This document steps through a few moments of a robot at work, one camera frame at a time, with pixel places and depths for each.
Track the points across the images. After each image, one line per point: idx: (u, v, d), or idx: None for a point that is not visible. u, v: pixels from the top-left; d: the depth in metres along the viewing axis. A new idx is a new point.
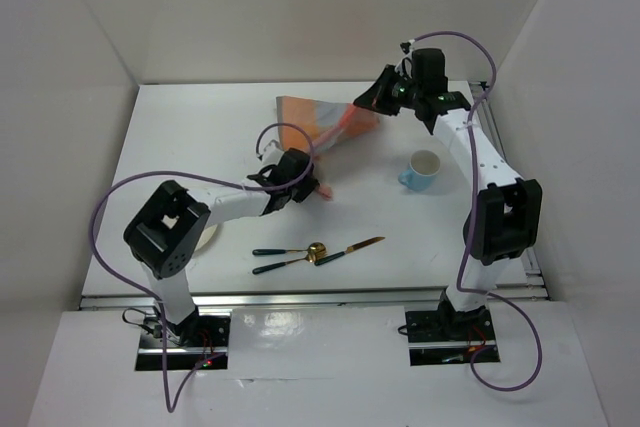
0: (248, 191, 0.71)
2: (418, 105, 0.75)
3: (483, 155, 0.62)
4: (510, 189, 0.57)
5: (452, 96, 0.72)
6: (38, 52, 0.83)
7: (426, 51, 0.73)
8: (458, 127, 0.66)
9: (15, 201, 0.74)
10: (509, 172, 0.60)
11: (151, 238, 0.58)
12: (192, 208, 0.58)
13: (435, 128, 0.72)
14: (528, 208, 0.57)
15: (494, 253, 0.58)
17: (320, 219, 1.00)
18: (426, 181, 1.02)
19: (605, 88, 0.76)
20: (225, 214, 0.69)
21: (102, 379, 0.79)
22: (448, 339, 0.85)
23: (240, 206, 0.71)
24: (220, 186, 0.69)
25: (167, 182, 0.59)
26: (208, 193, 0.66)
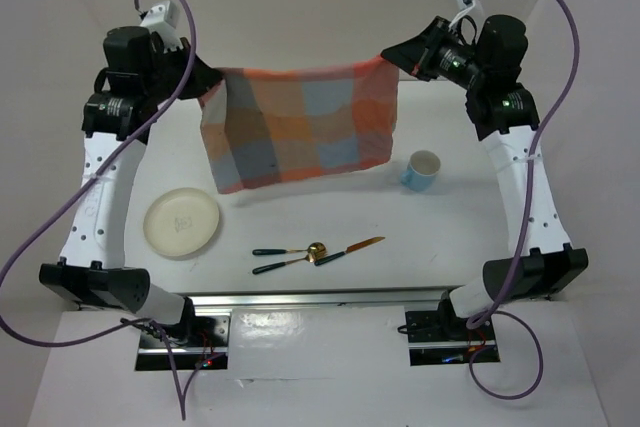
0: (101, 176, 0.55)
2: (474, 100, 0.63)
3: (536, 206, 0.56)
4: (555, 257, 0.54)
5: (518, 97, 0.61)
6: (37, 51, 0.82)
7: (502, 28, 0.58)
8: (515, 159, 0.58)
9: (15, 202, 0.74)
10: (560, 235, 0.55)
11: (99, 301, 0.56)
12: (93, 281, 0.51)
13: (487, 138, 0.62)
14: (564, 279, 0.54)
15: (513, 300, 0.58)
17: (320, 219, 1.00)
18: (427, 181, 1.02)
19: (606, 89, 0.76)
20: (121, 210, 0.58)
21: (102, 380, 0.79)
22: (448, 340, 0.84)
23: (120, 191, 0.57)
24: (83, 209, 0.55)
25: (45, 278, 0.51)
26: (84, 236, 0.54)
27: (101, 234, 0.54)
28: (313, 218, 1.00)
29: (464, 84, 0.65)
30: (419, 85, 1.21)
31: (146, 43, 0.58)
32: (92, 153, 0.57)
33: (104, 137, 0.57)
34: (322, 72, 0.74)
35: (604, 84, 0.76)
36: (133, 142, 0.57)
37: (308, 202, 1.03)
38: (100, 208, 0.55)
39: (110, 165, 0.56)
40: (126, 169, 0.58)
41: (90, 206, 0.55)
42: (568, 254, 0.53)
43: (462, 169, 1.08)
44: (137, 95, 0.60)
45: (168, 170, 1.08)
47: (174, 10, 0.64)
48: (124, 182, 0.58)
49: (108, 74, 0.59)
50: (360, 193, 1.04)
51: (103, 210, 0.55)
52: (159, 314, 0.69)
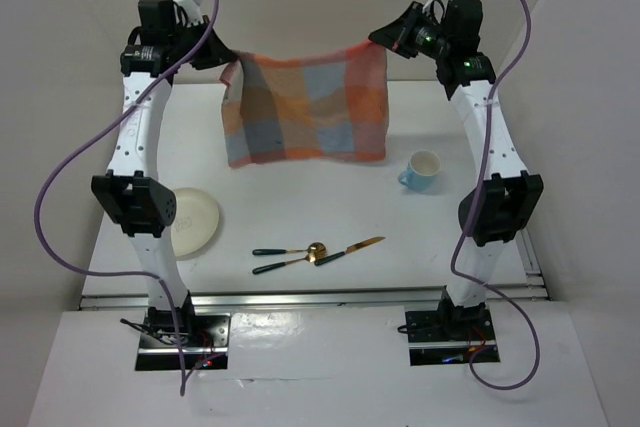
0: (141, 102, 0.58)
2: (441, 67, 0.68)
3: (495, 141, 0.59)
4: (512, 183, 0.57)
5: (478, 63, 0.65)
6: (38, 50, 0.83)
7: (463, 3, 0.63)
8: (475, 104, 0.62)
9: (16, 200, 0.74)
10: (516, 164, 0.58)
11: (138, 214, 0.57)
12: (138, 188, 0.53)
13: (454, 95, 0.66)
14: (528, 201, 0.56)
15: (486, 231, 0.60)
17: (321, 219, 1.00)
18: (426, 181, 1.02)
19: (603, 87, 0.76)
20: (154, 137, 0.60)
21: (102, 379, 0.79)
22: (448, 339, 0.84)
23: (154, 119, 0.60)
24: (124, 130, 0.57)
25: (97, 184, 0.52)
26: (126, 152, 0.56)
27: (142, 150, 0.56)
28: (314, 218, 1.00)
29: (434, 56, 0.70)
30: (418, 86, 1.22)
31: (171, 7, 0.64)
32: (129, 83, 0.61)
33: (140, 75, 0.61)
34: (320, 57, 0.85)
35: (602, 82, 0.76)
36: (164, 80, 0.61)
37: (308, 201, 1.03)
38: (141, 129, 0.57)
39: (146, 95, 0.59)
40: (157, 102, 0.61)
41: (132, 128, 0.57)
42: (526, 179, 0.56)
43: (462, 169, 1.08)
44: (165, 47, 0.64)
45: (169, 169, 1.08)
47: None
48: (157, 113, 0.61)
49: (140, 32, 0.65)
50: (359, 193, 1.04)
51: (141, 131, 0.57)
52: (169, 282, 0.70)
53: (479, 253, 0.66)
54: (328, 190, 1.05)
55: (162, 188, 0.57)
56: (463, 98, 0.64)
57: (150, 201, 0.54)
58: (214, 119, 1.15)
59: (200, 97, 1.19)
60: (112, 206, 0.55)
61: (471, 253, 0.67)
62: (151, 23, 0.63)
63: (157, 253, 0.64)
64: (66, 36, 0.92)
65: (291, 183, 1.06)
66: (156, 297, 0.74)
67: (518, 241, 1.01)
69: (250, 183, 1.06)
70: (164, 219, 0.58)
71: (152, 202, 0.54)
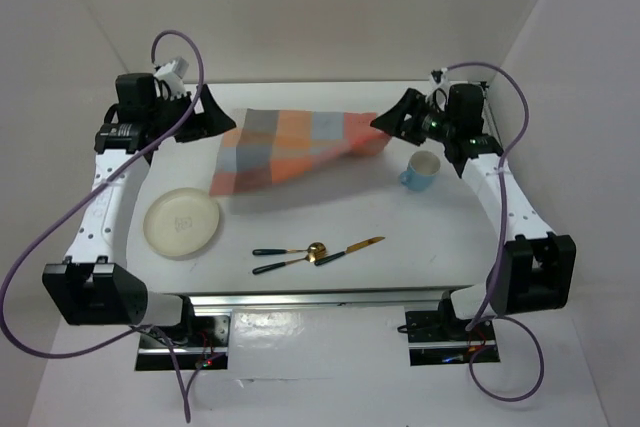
0: (111, 180, 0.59)
2: (449, 145, 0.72)
3: (512, 205, 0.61)
4: (542, 242, 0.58)
5: (485, 140, 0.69)
6: (37, 51, 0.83)
7: (464, 88, 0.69)
8: (487, 173, 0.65)
9: (16, 203, 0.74)
10: (539, 228, 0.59)
11: (96, 313, 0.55)
12: (99, 272, 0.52)
13: (464, 171, 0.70)
14: (562, 265, 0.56)
15: (520, 308, 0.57)
17: (320, 218, 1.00)
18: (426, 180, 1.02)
19: (604, 88, 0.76)
20: (125, 218, 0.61)
21: (102, 379, 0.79)
22: (448, 340, 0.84)
23: (125, 204, 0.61)
24: (91, 212, 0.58)
25: (46, 276, 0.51)
26: (91, 236, 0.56)
27: (107, 232, 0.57)
28: (313, 218, 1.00)
29: (442, 140, 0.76)
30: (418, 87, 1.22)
31: (149, 84, 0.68)
32: (101, 164, 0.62)
33: (115, 152, 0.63)
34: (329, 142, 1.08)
35: (602, 83, 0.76)
36: (141, 158, 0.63)
37: (308, 201, 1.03)
38: (109, 210, 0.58)
39: (120, 173, 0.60)
40: (130, 183, 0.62)
41: (98, 208, 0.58)
42: (555, 238, 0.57)
43: None
44: (144, 124, 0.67)
45: (168, 170, 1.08)
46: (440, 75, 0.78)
47: (182, 64, 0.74)
48: (130, 187, 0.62)
49: (118, 109, 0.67)
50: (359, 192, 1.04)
51: (111, 211, 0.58)
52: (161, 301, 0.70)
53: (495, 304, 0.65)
54: (327, 190, 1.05)
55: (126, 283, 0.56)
56: (472, 171, 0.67)
57: (112, 288, 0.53)
58: None
59: None
60: (68, 300, 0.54)
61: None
62: (130, 97, 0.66)
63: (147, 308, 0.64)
64: (65, 38, 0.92)
65: (290, 183, 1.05)
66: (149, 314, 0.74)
67: None
69: (249, 181, 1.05)
70: (128, 315, 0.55)
71: (111, 291, 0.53)
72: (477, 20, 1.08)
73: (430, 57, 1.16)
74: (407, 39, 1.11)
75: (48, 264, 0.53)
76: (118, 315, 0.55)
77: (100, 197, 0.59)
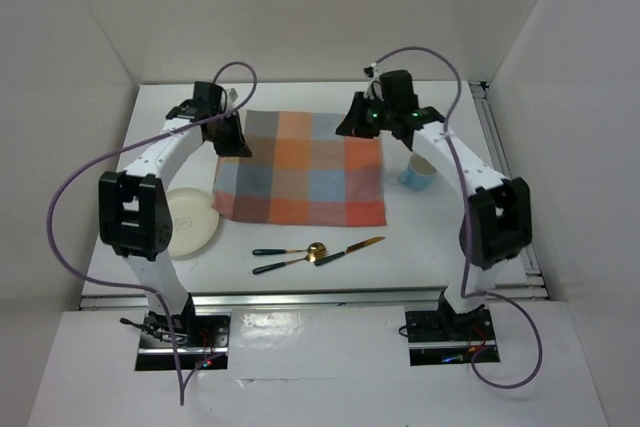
0: (176, 133, 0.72)
2: (394, 123, 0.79)
3: (465, 161, 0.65)
4: (501, 189, 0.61)
5: (425, 112, 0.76)
6: (37, 50, 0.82)
7: (392, 73, 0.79)
8: (436, 140, 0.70)
9: (16, 202, 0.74)
10: (491, 175, 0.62)
11: (129, 226, 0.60)
12: (145, 184, 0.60)
13: (414, 143, 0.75)
14: (520, 202, 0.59)
15: (494, 256, 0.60)
17: (320, 218, 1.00)
18: (426, 181, 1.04)
19: (604, 88, 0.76)
20: (171, 164, 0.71)
21: (102, 378, 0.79)
22: (448, 340, 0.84)
23: (181, 151, 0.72)
24: (153, 149, 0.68)
25: (105, 176, 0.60)
26: (145, 161, 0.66)
27: (161, 163, 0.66)
28: (313, 218, 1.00)
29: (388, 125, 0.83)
30: (418, 87, 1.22)
31: (218, 94, 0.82)
32: (170, 123, 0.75)
33: (180, 120, 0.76)
34: (328, 144, 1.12)
35: (602, 83, 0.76)
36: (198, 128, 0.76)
37: (309, 201, 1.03)
38: (167, 149, 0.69)
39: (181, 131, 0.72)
40: (187, 140, 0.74)
41: (158, 148, 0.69)
42: (511, 182, 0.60)
43: None
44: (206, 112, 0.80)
45: None
46: (373, 69, 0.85)
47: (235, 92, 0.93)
48: (185, 145, 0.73)
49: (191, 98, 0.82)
50: (359, 192, 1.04)
51: (166, 152, 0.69)
52: (168, 294, 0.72)
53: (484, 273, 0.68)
54: (327, 189, 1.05)
55: (162, 210, 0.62)
56: (422, 142, 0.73)
57: (152, 201, 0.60)
58: None
59: None
60: (110, 208, 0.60)
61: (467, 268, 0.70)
62: (201, 95, 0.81)
63: (153, 273, 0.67)
64: (65, 37, 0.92)
65: (291, 183, 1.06)
66: (155, 304, 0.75)
67: None
69: (248, 181, 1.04)
70: (155, 237, 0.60)
71: (151, 203, 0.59)
72: (478, 21, 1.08)
73: (430, 57, 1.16)
74: (407, 39, 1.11)
75: (105, 171, 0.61)
76: (147, 234, 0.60)
77: (162, 141, 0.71)
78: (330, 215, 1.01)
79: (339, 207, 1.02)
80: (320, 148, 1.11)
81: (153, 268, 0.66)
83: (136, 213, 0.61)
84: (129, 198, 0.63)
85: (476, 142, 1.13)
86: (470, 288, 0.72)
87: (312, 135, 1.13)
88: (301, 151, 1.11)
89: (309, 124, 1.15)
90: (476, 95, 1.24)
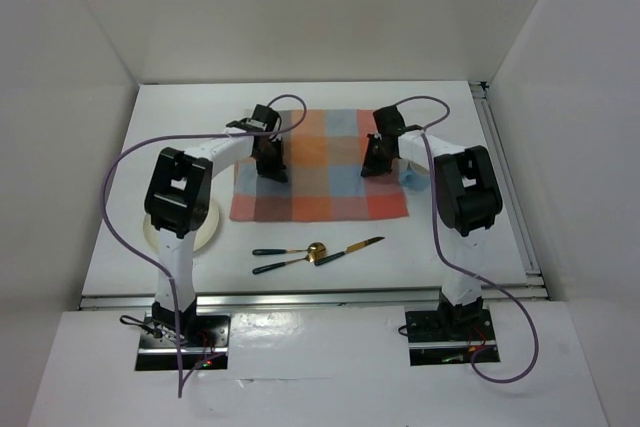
0: (234, 137, 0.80)
2: (384, 140, 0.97)
3: (434, 143, 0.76)
4: (465, 158, 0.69)
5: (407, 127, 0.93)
6: (37, 51, 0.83)
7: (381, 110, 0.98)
8: (413, 137, 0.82)
9: (16, 202, 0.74)
10: (455, 150, 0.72)
11: (170, 199, 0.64)
12: (197, 165, 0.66)
13: (401, 145, 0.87)
14: (481, 165, 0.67)
15: (467, 217, 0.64)
17: (344, 215, 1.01)
18: (425, 182, 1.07)
19: (603, 89, 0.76)
20: (223, 160, 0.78)
21: (102, 378, 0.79)
22: (448, 340, 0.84)
23: (231, 153, 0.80)
24: (210, 141, 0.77)
25: (168, 149, 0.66)
26: (203, 148, 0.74)
27: (213, 152, 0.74)
28: (337, 213, 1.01)
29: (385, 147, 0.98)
30: (418, 87, 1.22)
31: (274, 118, 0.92)
32: (230, 130, 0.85)
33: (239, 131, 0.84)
34: (343, 141, 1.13)
35: (602, 83, 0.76)
36: (249, 138, 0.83)
37: (330, 197, 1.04)
38: (223, 145, 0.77)
39: (235, 134, 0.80)
40: (240, 145, 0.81)
41: (217, 142, 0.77)
42: (471, 149, 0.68)
43: None
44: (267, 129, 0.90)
45: None
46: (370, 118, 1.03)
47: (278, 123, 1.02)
48: (236, 149, 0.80)
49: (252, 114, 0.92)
50: (376, 188, 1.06)
51: (221, 147, 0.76)
52: (180, 281, 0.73)
53: (466, 244, 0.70)
54: (347, 185, 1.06)
55: (205, 194, 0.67)
56: (404, 143, 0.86)
57: (200, 179, 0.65)
58: (215, 120, 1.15)
59: (201, 97, 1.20)
60: (161, 179, 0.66)
61: (457, 245, 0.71)
62: (259, 117, 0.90)
63: (176, 254, 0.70)
64: (66, 37, 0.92)
65: (306, 181, 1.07)
66: (164, 293, 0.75)
67: (518, 241, 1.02)
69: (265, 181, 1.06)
70: (192, 214, 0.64)
71: (197, 183, 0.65)
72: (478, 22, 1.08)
73: (431, 57, 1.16)
74: (407, 40, 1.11)
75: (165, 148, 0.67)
76: (186, 210, 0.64)
77: (218, 139, 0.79)
78: (354, 210, 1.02)
79: (361, 202, 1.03)
80: (335, 145, 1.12)
81: (178, 247, 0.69)
83: (181, 191, 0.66)
84: (179, 178, 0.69)
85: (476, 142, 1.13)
86: (462, 268, 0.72)
87: (326, 132, 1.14)
88: (318, 149, 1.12)
89: (322, 120, 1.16)
90: (476, 95, 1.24)
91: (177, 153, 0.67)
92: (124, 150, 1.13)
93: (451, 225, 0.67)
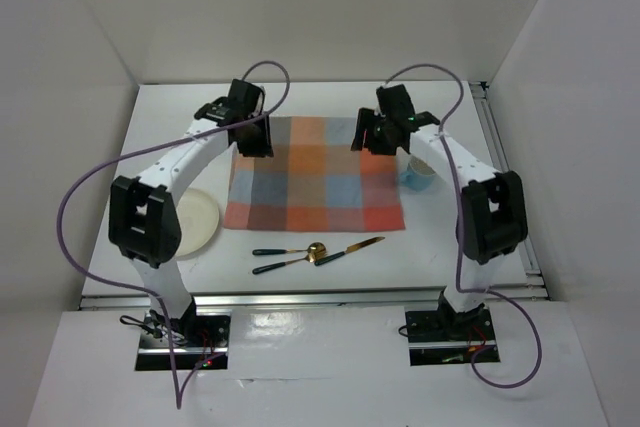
0: (199, 137, 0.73)
2: (390, 128, 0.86)
3: (460, 159, 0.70)
4: (492, 183, 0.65)
5: (421, 116, 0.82)
6: (38, 52, 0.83)
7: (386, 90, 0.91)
8: (432, 140, 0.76)
9: (17, 201, 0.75)
10: (485, 172, 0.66)
11: (135, 235, 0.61)
12: (154, 197, 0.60)
13: (411, 144, 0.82)
14: (513, 191, 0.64)
15: (492, 247, 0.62)
17: (338, 225, 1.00)
18: (425, 182, 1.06)
19: (604, 89, 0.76)
20: (190, 171, 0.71)
21: (103, 379, 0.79)
22: (448, 340, 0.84)
23: (200, 158, 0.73)
24: (172, 156, 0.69)
25: (119, 181, 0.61)
26: (161, 168, 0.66)
27: (176, 172, 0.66)
28: (333, 224, 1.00)
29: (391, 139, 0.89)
30: (418, 87, 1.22)
31: (254, 93, 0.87)
32: (197, 126, 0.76)
33: (207, 122, 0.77)
34: (341, 147, 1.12)
35: (602, 83, 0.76)
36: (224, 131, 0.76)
37: (325, 208, 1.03)
38: (185, 156, 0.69)
39: (204, 136, 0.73)
40: (209, 146, 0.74)
41: (179, 154, 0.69)
42: (502, 174, 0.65)
43: None
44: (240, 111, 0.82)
45: None
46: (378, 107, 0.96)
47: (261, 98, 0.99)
48: (206, 153, 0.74)
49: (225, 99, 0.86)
50: (376, 199, 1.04)
51: (184, 161, 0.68)
52: (169, 298, 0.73)
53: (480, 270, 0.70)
54: (344, 194, 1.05)
55: (170, 224, 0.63)
56: (418, 142, 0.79)
57: (159, 215, 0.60)
58: None
59: (201, 97, 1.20)
60: (120, 213, 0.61)
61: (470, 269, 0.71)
62: (236, 93, 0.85)
63: (155, 278, 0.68)
64: (66, 37, 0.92)
65: (302, 187, 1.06)
66: (155, 305, 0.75)
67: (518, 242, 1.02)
69: (263, 190, 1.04)
70: (160, 249, 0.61)
71: (157, 217, 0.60)
72: (478, 21, 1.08)
73: (431, 57, 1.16)
74: (407, 40, 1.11)
75: (119, 176, 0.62)
76: (152, 244, 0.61)
77: (184, 147, 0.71)
78: (350, 220, 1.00)
79: (358, 212, 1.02)
80: (334, 152, 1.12)
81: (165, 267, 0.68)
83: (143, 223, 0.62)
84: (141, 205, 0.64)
85: (476, 142, 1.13)
86: (473, 287, 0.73)
87: (325, 140, 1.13)
88: (315, 158, 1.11)
89: (322, 126, 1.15)
90: (476, 95, 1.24)
91: (133, 181, 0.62)
92: (124, 149, 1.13)
93: (471, 252, 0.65)
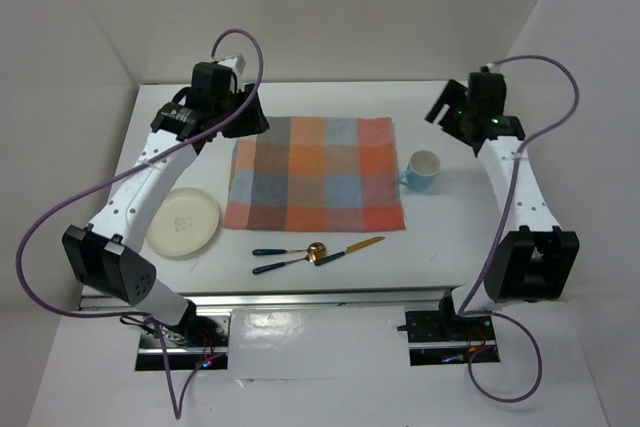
0: (153, 164, 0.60)
2: (468, 122, 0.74)
3: (522, 194, 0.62)
4: (545, 236, 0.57)
5: (507, 122, 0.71)
6: (38, 52, 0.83)
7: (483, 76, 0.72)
8: (504, 158, 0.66)
9: (17, 202, 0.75)
10: (543, 219, 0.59)
11: (102, 283, 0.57)
12: (109, 253, 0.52)
13: (481, 151, 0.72)
14: (564, 255, 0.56)
15: (510, 295, 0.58)
17: (338, 225, 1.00)
18: (426, 181, 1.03)
19: (604, 89, 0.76)
20: (154, 200, 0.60)
21: (103, 379, 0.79)
22: (448, 340, 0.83)
23: (164, 181, 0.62)
24: (125, 190, 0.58)
25: (70, 236, 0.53)
26: (115, 211, 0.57)
27: (132, 212, 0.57)
28: (332, 224, 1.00)
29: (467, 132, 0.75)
30: (417, 87, 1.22)
31: (222, 80, 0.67)
32: (154, 139, 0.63)
33: (166, 134, 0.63)
34: (341, 147, 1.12)
35: (602, 83, 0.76)
36: (189, 145, 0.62)
37: (325, 208, 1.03)
38: (140, 190, 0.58)
39: (161, 157, 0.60)
40: (172, 166, 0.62)
41: (133, 187, 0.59)
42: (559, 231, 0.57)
43: (463, 171, 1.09)
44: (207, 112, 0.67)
45: None
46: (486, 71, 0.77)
47: (242, 60, 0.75)
48: (170, 172, 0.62)
49: (188, 92, 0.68)
50: (376, 199, 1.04)
51: (141, 195, 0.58)
52: (158, 314, 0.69)
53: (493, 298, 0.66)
54: (344, 194, 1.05)
55: (135, 272, 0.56)
56: (489, 150, 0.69)
57: (120, 273, 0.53)
58: None
59: None
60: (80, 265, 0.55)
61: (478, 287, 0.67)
62: (201, 86, 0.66)
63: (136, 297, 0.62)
64: (66, 38, 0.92)
65: (302, 186, 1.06)
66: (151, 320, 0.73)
67: None
69: (263, 190, 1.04)
70: (130, 297, 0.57)
71: (118, 275, 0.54)
72: (478, 21, 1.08)
73: (431, 57, 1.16)
74: (408, 40, 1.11)
75: (71, 226, 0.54)
76: (122, 292, 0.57)
77: (138, 175, 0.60)
78: (350, 220, 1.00)
79: (358, 212, 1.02)
80: (334, 152, 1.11)
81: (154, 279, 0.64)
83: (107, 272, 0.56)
84: None
85: None
86: (479, 308, 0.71)
87: (325, 140, 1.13)
88: (315, 158, 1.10)
89: (322, 126, 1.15)
90: None
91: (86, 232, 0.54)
92: (124, 149, 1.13)
93: (490, 289, 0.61)
